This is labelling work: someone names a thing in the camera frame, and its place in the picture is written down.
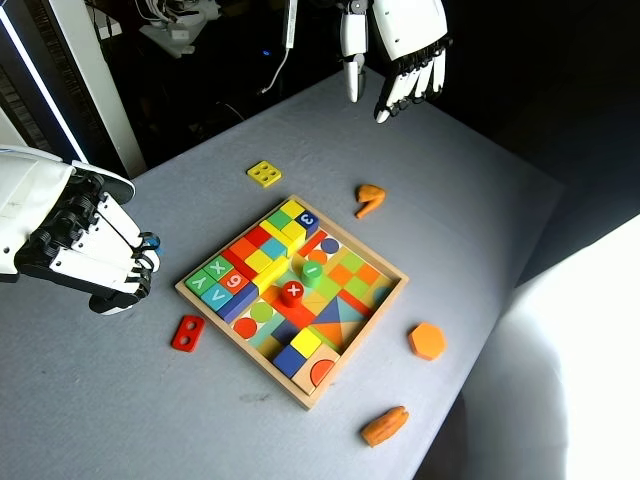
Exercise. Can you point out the green round peg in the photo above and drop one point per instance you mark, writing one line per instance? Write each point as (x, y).
(312, 272)

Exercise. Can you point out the yellow four-hole block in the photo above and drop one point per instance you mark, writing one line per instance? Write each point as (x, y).
(264, 174)

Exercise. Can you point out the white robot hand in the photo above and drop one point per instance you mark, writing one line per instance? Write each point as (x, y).
(30, 210)
(410, 25)

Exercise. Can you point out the grey table cloth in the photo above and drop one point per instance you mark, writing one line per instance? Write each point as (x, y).
(125, 400)

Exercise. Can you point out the orange toy bread piece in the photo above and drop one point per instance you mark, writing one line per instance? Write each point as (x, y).
(385, 426)

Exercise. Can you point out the white frame post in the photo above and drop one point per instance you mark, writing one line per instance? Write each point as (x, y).
(95, 75)

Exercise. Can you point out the wooden puzzle tray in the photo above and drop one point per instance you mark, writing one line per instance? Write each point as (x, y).
(350, 280)

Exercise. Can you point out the red round x peg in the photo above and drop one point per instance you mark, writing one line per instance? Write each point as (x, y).
(292, 292)

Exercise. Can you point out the white light strip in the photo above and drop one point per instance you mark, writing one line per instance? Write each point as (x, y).
(40, 75)

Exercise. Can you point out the white background device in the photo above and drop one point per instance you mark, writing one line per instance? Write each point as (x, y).
(170, 35)

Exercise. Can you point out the white backdrop sheet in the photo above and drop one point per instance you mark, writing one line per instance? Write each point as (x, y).
(575, 350)

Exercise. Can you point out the red two-hole block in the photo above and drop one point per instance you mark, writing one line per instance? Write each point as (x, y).
(188, 333)

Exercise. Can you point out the orange hexagon block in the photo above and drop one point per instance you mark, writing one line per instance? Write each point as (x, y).
(427, 341)

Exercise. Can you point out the orange toy chicken drumstick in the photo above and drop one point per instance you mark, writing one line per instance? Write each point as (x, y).
(371, 196)

